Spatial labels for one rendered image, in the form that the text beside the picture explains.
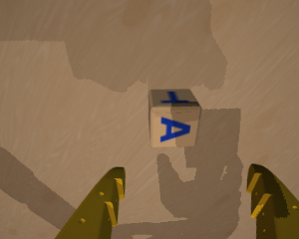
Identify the beige block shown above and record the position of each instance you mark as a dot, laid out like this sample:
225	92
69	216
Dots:
174	117

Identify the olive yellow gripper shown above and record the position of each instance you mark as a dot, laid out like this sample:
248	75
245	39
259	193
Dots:
274	207

